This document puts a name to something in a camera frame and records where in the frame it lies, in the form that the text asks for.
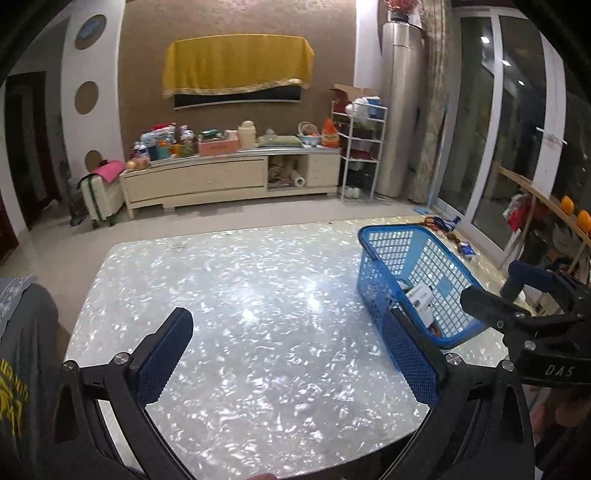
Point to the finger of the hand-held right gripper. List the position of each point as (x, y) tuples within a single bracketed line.
[(531, 277), (482, 307)]

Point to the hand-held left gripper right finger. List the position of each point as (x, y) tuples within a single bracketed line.
[(408, 357)]

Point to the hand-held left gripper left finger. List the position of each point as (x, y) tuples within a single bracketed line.
[(164, 355)]

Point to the white square box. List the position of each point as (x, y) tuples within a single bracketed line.
[(420, 295)]

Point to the blue plastic basket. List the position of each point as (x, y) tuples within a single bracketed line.
[(383, 263)]

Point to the person's right hand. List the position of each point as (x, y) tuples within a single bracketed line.
[(565, 404)]

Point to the red and white hanging cloth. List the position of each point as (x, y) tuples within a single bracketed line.
[(519, 212)]

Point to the orange fruit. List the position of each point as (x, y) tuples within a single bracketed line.
[(584, 220), (567, 206)]

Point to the person's grey shirt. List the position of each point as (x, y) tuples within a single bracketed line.
[(27, 392)]

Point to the sliding glass door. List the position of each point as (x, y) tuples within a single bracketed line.
[(503, 124)]

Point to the grey lace cloth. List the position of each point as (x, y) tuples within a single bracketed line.
[(14, 293)]

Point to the white suitcase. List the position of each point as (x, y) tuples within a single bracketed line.
[(99, 201)]

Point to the beige television cabinet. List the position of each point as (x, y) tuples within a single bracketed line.
[(217, 177)]

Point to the bag of onions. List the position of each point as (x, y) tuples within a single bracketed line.
[(137, 164)]

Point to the pink cloth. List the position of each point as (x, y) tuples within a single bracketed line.
[(110, 168)]

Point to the patterned curtain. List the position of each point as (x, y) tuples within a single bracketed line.
[(434, 101)]

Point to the white paper roll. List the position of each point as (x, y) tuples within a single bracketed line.
[(298, 181)]

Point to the cluster of bottles and packets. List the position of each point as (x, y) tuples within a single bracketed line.
[(161, 143)]

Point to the pink cardboard box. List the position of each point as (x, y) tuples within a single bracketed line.
[(217, 147)]

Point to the standing air conditioner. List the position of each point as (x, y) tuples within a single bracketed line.
[(398, 106)]

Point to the orange snack bag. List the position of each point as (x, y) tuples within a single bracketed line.
[(331, 134)]

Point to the bowl of fruit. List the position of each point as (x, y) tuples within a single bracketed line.
[(309, 137)]

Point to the dark wooden door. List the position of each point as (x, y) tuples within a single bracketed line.
[(32, 143)]

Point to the open cardboard box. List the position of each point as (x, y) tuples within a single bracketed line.
[(348, 94)]

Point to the red flower pot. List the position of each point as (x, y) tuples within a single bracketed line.
[(400, 10)]

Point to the yellow television cover cloth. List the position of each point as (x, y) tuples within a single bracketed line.
[(235, 62)]

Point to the wooden rail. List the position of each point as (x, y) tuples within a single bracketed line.
[(535, 191)]

